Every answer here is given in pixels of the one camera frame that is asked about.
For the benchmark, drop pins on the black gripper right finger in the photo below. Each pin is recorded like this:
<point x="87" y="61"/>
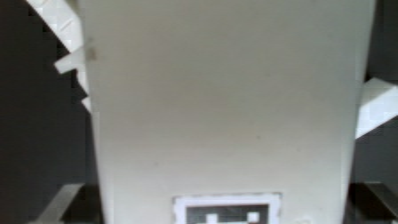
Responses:
<point x="375" y="201"/>

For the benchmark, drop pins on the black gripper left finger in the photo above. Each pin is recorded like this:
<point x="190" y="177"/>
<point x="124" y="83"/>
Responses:
<point x="73" y="207"/>

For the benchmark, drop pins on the white cabinet top block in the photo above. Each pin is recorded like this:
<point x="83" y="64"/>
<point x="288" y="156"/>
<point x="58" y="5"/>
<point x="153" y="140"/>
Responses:
<point x="224" y="87"/>

